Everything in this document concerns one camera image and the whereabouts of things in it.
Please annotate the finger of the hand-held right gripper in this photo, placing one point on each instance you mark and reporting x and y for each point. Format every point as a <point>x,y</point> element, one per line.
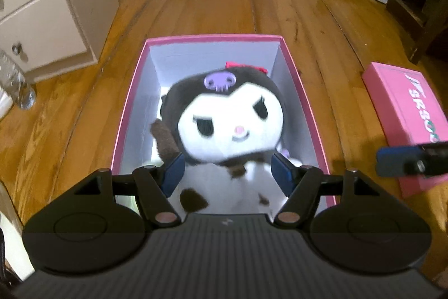
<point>397,160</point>

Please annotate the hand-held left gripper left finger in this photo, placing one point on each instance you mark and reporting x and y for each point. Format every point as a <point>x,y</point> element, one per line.
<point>174,173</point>

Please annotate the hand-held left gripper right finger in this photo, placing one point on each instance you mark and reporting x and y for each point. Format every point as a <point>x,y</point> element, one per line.
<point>282,173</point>

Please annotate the large black white plush toy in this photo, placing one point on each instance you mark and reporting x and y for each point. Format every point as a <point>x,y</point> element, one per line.
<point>227,124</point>

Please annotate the pink cardboard box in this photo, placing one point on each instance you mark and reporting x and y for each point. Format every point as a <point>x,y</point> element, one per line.
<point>143,103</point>

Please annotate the pink box lid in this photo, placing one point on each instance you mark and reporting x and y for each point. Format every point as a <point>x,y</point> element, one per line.
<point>406,103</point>

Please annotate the dark wooden furniture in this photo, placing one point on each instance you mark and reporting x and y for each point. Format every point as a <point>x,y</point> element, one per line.
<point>420,4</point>

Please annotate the clear plastic bottle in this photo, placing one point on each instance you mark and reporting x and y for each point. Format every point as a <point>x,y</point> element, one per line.
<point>19,85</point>

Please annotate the white drawer cabinet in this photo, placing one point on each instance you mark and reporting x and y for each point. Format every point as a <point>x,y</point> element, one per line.
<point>42,4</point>

